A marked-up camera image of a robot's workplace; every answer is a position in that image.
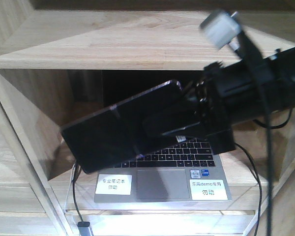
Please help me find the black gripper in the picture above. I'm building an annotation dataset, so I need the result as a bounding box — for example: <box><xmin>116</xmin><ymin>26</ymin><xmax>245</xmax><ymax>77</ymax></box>
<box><xmin>184</xmin><ymin>61</ymin><xmax>264</xmax><ymax>155</ymax></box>

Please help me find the wooden shelf unit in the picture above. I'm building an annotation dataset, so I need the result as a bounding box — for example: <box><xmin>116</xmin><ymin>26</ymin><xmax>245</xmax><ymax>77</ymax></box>
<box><xmin>0</xmin><ymin>0</ymin><xmax>295</xmax><ymax>236</ymax></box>

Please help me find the black camera cable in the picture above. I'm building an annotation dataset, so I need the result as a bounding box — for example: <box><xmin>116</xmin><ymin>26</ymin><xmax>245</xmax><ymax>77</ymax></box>
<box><xmin>231</xmin><ymin>11</ymin><xmax>295</xmax><ymax>236</ymax></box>

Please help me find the black laptop cable right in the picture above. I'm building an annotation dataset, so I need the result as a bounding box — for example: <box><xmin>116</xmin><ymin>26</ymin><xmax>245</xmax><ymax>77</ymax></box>
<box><xmin>235</xmin><ymin>143</ymin><xmax>264</xmax><ymax>236</ymax></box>

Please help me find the black smartphone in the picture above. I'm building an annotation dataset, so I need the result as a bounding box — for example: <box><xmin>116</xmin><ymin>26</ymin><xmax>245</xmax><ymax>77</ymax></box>
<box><xmin>60</xmin><ymin>79</ymin><xmax>202</xmax><ymax>175</ymax></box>

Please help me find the white paper label right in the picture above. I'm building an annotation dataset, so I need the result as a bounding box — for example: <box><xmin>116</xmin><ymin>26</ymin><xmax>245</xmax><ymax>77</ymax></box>
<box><xmin>190</xmin><ymin>179</ymin><xmax>228</xmax><ymax>201</ymax></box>

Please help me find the black laptop cable left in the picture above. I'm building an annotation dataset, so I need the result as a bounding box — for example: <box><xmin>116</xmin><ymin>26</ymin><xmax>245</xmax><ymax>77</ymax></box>
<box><xmin>70</xmin><ymin>162</ymin><xmax>86</xmax><ymax>223</ymax></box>

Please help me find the black laptop cable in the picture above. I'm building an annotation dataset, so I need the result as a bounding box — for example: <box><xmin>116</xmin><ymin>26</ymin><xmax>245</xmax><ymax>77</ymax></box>
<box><xmin>235</xmin><ymin>143</ymin><xmax>264</xmax><ymax>236</ymax></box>
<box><xmin>70</xmin><ymin>162</ymin><xmax>86</xmax><ymax>223</ymax></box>

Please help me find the white laptop cable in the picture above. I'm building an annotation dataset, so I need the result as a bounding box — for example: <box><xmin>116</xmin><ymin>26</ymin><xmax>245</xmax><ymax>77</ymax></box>
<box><xmin>63</xmin><ymin>162</ymin><xmax>77</xmax><ymax>212</ymax></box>

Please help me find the grey usb hub adapter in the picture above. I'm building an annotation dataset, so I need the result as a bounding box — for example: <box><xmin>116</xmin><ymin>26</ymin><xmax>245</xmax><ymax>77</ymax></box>
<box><xmin>77</xmin><ymin>221</ymin><xmax>94</xmax><ymax>236</ymax></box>

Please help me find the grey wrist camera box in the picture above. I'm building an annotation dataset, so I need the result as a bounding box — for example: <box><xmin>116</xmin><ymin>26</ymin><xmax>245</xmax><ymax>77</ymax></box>
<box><xmin>200</xmin><ymin>9</ymin><xmax>241</xmax><ymax>49</ymax></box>

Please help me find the white paper label left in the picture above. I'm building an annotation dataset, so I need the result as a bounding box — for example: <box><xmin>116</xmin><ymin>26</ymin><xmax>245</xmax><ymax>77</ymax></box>
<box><xmin>95</xmin><ymin>174</ymin><xmax>132</xmax><ymax>195</ymax></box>

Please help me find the grey open laptop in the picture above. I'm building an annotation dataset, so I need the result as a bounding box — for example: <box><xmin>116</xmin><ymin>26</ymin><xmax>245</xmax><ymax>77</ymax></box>
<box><xmin>93</xmin><ymin>70</ymin><xmax>233</xmax><ymax>204</ymax></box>

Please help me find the white paper label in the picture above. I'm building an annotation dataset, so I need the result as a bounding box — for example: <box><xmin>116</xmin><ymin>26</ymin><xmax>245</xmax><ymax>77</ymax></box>
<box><xmin>190</xmin><ymin>179</ymin><xmax>228</xmax><ymax>201</ymax></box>
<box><xmin>95</xmin><ymin>174</ymin><xmax>132</xmax><ymax>195</ymax></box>

